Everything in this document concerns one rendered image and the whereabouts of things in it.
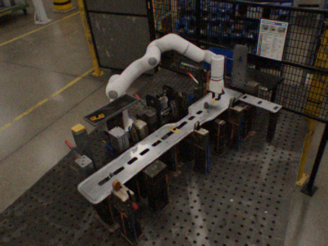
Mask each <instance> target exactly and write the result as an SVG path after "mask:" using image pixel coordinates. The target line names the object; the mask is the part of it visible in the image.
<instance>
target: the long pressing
mask: <svg viewBox="0 0 328 246"><path fill-rule="evenodd" d="M224 92H225V94H224V95H221V100H219V101H217V103H213V102H211V101H212V100H213V99H215V98H216V97H218V93H216V92H215V97H214V98H213V99H212V94H211V92H210V93H209V94H208V95H205V96H204V97H203V98H201V99H199V101H197V102H196V103H193V104H192V105H191V106H189V107H188V115H187V116H186V117H184V118H183V119H182V120H180V121H179V122H176V123H171V124H165V125H164V126H162V127H161V128H159V129H158V130H157V131H155V132H153V133H152V134H150V135H149V136H147V137H146V138H144V139H143V140H142V141H141V142H139V143H137V144H136V145H134V146H133V147H131V148H130V149H129V150H127V151H126V152H125V153H122V154H121V155H120V156H118V157H117V158H116V159H114V160H113V161H111V162H109V163H108V164H107V165H105V166H104V167H103V168H101V169H99V170H98V171H97V172H95V173H94V174H92V175H91V176H89V177H88V178H86V179H85V180H83V181H82V182H80V183H79V184H78V192H79V193H80V194H81V195H83V196H84V197H85V198H86V199H87V200H88V201H90V202H91V204H98V203H100V202H101V201H103V200H104V199H105V198H107V197H108V196H110V194H111V191H112V189H113V185H112V184H113V182H114V180H116V179H118V180H119V182H120V183H121V184H123V185H124V184H125V183H126V182H128V181H129V180H130V179H132V178H133V177H134V176H135V175H137V174H138V173H139V172H141V170H143V169H144V168H145V167H147V166H148V165H150V164H151V163H152V162H153V161H155V160H156V159H157V158H159V157H160V156H162V155H163V153H166V152H167V151H168V150H169V149H171V148H172V147H173V146H174V145H176V144H177V143H178V142H180V141H181V140H182V139H184V138H185V137H186V136H188V135H189V134H190V133H191V132H193V124H194V122H195V121H196V120H198V121H199V122H200V126H201V125H202V124H203V123H205V122H208V121H211V120H213V119H215V118H216V117H218V116H219V115H220V114H221V113H222V112H223V111H225V110H226V109H228V104H229V100H230V98H231V97H232V96H234V97H235V98H236V99H235V101H234V103H236V102H237V101H238V100H239V98H240V97H242V96H243V94H242V93H240V92H236V91H234V90H231V89H228V88H225V87H224ZM205 102H208V109H204V103H205ZM198 111H202V113H201V114H196V113H197V112H198ZM190 117H195V118H194V119H193V120H188V119H189V118H190ZM200 117H201V118H200ZM183 122H187V124H185V126H183V127H182V128H180V129H179V130H180V133H172V135H170V136H169V137H168V138H166V139H164V140H162V139H161V138H162V137H164V136H165V135H166V134H167V133H169V132H171V131H170V130H169V128H170V127H174V128H176V127H177V126H180V124H182V123H183ZM158 140H160V141H161V143H159V144H158V145H157V146H155V147H153V146H152V144H154V143H155V142H157V141H158ZM146 149H150V151H149V152H147V153H145V154H144V155H143V156H141V155H139V154H140V153H142V152H143V151H144V150H146ZM133 158H138V159H137V160H136V161H134V162H133V163H132V164H130V165H128V164H127V162H129V161H130V160H131V159H133ZM120 167H124V170H122V171H121V172H120V173H118V174H117V175H114V176H113V177H110V175H109V173H110V172H112V173H114V171H116V170H118V169H119V168H120ZM107 177H109V178H110V180H109V181H107V182H105V183H104V184H103V185H101V186H99V185H98V183H100V182H101V181H102V180H103V179H105V178H107Z"/></svg>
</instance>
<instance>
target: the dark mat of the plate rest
mask: <svg viewBox="0 0 328 246"><path fill-rule="evenodd" d="M135 101H137V99H136V98H133V97H131V96H130V95H127V94H126V95H124V96H122V97H119V99H117V100H116V101H113V102H111V103H109V104H108V105H106V106H103V107H102V108H99V109H98V110H96V111H94V112H93V113H91V114H89V115H87V116H86V117H85V118H86V119H87V120H89V121H90V122H93V123H94V124H96V123H98V122H100V121H101V120H104V119H105V118H106V117H109V116H110V115H112V114H114V113H116V112H117V111H119V110H121V109H122V108H125V107H126V106H128V105H130V104H131V103H133V102H135ZM100 114H103V115H104V117H103V118H100V119H97V120H90V117H94V116H96V115H100Z"/></svg>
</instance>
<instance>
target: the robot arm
mask: <svg viewBox="0 0 328 246"><path fill-rule="evenodd" d="M172 49H174V50H175V51H177V52H179V53H181V54H183V55H185V56H186V57H188V58H190V59H192V60H193V61H196V62H201V61H205V62H207V63H210V64H211V80H210V82H209V87H208V89H210V91H211V94H212V99H213V98H214V97H215V92H216V93H218V97H217V100H218V101H219V100H221V95H224V94H225V92H224V81H223V71H224V57H223V56H222V55H219V54H214V53H212V52H210V51H208V50H202V49H199V48H198V47H197V46H194V45H193V44H191V43H189V41H187V40H185V39H183V38H181V37H179V36H178V35H175V34H169V35H166V36H164V37H163V38H160V39H158V40H154V41H152V42H151V43H150V44H149V46H148V47H147V52H146V54H145V55H144V57H143V58H140V59H139V60H136V61H134V62H133V63H132V64H131V65H130V66H128V67H127V69H125V70H124V72H123V73H122V74H121V75H113V76H112V77H111V78H110V80H109V81H108V86H107V87H106V95H107V96H108V97H109V98H110V101H113V100H115V99H116V98H118V97H120V96H121V95H124V94H125V93H126V90H127V89H128V87H129V86H130V84H132V83H133V81H134V80H135V79H136V78H138V77H139V76H141V75H142V73H144V72H145V71H147V70H151V69H153V68H154V67H155V66H157V64H158V63H159V62H160V58H161V53H163V52H164V51H169V50H172ZM122 114H123V121H124V125H125V131H128V127H129V126H132V125H131V124H132V123H133V121H132V120H131V119H129V118H128V114H127V109H126V110H124V111H123V112H122Z"/></svg>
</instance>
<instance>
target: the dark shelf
mask: <svg viewBox="0 0 328 246"><path fill-rule="evenodd" d="M180 64H183V65H186V66H188V67H193V68H195V69H198V68H199V67H200V68H201V69H204V72H206V68H203V61H200V62H196V61H193V60H192V59H190V58H188V57H187V58H184V59H183V60H181V61H180ZM225 78H227V79H230V80H231V74H230V73H227V72H226V73H225ZM250 80H251V81H255V82H258V83H259V88H260V89H262V90H264V91H268V92H270V91H271V90H273V89H274V88H275V87H276V86H277V85H279V84H280V83H281V82H282V81H284V78H283V77H281V76H275V75H273V74H270V73H265V72H262V71H260V70H254V69H251V68H247V67H246V73H245V84H246V83H248V82H249V81H250Z"/></svg>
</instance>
